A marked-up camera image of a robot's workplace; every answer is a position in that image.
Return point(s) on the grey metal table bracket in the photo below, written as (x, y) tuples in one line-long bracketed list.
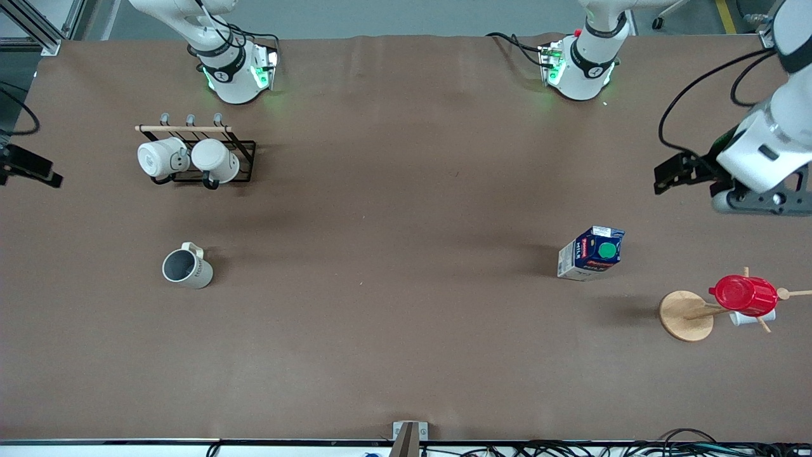
[(409, 438)]

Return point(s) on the white ribbed mug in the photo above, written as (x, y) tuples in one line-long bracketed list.
[(216, 160), (162, 157)]

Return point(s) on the white mug with grey inside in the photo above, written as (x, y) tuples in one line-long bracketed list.
[(190, 270)]

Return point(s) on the aluminium frame profile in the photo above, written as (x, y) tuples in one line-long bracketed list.
[(38, 28)]

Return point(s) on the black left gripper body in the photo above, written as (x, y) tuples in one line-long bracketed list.
[(709, 167)]

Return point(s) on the blue milk carton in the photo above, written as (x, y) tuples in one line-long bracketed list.
[(593, 254)]

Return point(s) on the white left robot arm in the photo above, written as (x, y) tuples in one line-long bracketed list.
[(583, 76)]

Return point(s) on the red plastic cup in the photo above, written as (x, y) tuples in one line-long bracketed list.
[(743, 294)]

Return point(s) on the wooden mug tree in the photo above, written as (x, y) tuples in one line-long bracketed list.
[(685, 315)]

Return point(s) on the small white cup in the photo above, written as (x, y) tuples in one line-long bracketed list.
[(752, 318)]

